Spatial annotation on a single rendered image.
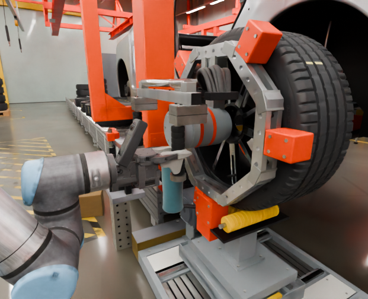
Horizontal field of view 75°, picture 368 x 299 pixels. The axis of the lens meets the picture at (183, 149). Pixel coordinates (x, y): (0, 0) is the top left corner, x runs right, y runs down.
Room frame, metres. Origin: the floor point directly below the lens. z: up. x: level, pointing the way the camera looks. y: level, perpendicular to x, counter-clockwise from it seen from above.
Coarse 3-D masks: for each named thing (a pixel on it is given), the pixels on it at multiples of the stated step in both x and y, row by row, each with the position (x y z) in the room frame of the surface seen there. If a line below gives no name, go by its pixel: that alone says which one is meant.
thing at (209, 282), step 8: (184, 248) 1.10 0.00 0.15; (184, 256) 1.06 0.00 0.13; (192, 256) 1.04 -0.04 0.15; (192, 264) 0.99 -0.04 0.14; (200, 264) 0.98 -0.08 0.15; (192, 272) 0.98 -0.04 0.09; (200, 272) 0.92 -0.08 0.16; (208, 272) 0.93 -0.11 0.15; (200, 280) 0.92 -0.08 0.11; (208, 280) 0.86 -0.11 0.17; (216, 280) 0.88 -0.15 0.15; (296, 280) 0.88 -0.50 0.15; (208, 288) 0.86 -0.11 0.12; (216, 288) 0.84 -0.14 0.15; (224, 288) 0.84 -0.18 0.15; (280, 288) 0.83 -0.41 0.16; (288, 288) 0.82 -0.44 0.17; (296, 288) 0.82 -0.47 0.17; (304, 288) 0.84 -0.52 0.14; (216, 296) 0.81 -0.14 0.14; (224, 296) 0.80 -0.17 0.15; (272, 296) 0.77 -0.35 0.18; (280, 296) 0.77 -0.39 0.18; (288, 296) 0.79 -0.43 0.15; (296, 296) 0.82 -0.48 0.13
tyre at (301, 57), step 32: (288, 32) 0.88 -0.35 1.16; (288, 64) 0.68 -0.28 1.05; (320, 64) 0.73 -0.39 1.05; (288, 96) 0.67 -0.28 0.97; (320, 96) 0.66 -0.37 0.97; (320, 128) 0.64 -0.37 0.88; (352, 128) 0.71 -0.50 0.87; (320, 160) 0.67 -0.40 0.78; (256, 192) 0.74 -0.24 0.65; (288, 192) 0.66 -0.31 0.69
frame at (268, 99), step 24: (216, 48) 0.83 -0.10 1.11; (192, 72) 0.99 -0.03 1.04; (240, 72) 0.72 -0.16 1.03; (264, 72) 0.71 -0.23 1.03; (264, 96) 0.63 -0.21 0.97; (264, 120) 0.63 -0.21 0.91; (192, 168) 0.97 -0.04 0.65; (264, 168) 0.63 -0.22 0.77; (216, 192) 0.80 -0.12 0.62; (240, 192) 0.69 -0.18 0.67
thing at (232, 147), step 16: (240, 80) 1.15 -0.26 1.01; (272, 80) 0.73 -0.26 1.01; (240, 96) 0.87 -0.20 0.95; (240, 112) 0.87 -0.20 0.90; (224, 144) 0.94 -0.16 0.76; (240, 144) 0.86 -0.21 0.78; (208, 160) 1.04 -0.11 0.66; (224, 160) 1.06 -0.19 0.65; (240, 160) 1.09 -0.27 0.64; (224, 176) 0.95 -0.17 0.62; (240, 176) 0.87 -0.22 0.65
